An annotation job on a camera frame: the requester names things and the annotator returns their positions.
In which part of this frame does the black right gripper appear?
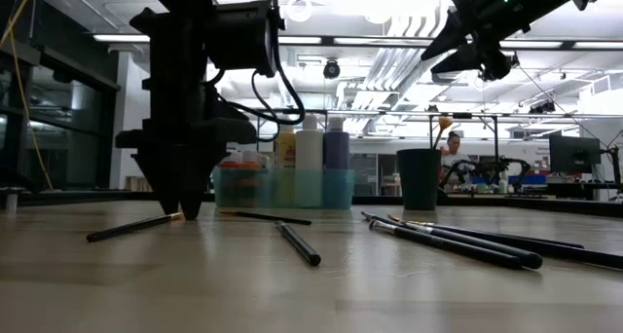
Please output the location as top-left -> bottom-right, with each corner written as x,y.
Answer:
420,0 -> 526,77

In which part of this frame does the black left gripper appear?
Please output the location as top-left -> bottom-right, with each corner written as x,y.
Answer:
114,5 -> 260,222

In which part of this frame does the small red paint bottle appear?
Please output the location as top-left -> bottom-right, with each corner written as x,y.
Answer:
224,149 -> 243,171

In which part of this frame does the large yellow paint bottle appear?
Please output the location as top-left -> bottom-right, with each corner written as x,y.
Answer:
275,124 -> 298,171

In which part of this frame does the large white paint bottle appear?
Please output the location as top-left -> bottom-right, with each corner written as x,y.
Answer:
294,114 -> 324,171

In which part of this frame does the long ceiling light bar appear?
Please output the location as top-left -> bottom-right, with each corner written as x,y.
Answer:
92,32 -> 623,52

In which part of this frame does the person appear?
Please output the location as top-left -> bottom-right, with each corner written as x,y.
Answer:
439,130 -> 477,187

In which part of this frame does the teal translucent plastic bin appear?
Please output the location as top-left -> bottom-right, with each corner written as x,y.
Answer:
211,167 -> 357,211

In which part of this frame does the black paintbrush silver ferrule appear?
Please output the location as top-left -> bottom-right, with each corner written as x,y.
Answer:
367,218 -> 524,272
273,220 -> 323,268

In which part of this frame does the dark plastic cup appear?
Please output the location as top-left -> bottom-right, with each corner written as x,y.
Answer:
395,148 -> 443,211

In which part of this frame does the black computer monitor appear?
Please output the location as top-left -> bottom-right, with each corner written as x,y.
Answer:
548,133 -> 604,175

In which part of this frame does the black paintbrush copper ferrule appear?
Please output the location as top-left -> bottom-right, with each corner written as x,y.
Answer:
386,213 -> 586,250

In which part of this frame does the long black paintbrush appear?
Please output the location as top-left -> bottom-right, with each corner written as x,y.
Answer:
359,210 -> 544,271

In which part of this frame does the black metal workstation frame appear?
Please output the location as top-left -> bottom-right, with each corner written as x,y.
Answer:
426,111 -> 501,152
255,107 -> 329,153

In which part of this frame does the black ceiling dome camera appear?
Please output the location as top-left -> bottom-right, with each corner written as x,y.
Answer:
322,58 -> 342,80

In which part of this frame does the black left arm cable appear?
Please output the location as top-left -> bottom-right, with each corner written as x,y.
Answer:
212,35 -> 307,144

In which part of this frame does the yellow power cable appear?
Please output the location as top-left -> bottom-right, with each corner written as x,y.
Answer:
0,0 -> 55,192

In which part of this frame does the black aluminium table frame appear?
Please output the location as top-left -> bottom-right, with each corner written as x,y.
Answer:
0,188 -> 623,219

